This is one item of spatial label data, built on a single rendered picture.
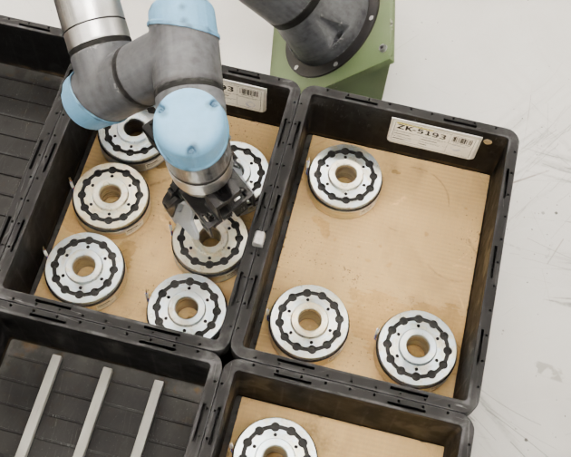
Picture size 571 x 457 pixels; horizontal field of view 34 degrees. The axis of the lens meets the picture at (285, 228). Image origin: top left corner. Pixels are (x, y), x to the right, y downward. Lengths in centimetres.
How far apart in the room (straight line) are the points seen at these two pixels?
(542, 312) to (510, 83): 41
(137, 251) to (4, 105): 31
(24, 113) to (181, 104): 50
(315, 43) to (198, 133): 55
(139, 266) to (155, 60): 35
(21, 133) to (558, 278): 82
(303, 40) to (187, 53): 49
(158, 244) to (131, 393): 21
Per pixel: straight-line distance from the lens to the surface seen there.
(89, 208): 130
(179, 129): 96
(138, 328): 115
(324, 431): 121
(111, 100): 109
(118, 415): 122
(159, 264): 128
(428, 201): 134
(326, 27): 147
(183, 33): 102
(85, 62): 112
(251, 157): 132
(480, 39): 168
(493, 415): 139
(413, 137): 133
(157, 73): 102
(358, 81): 147
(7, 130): 142
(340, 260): 129
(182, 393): 122
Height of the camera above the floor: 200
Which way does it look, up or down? 64 degrees down
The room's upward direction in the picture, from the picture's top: 5 degrees clockwise
